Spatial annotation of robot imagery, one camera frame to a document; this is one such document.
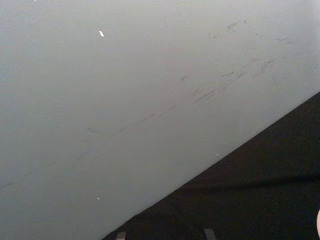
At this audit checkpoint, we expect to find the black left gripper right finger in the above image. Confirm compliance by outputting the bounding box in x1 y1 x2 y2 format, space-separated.
203 227 216 240

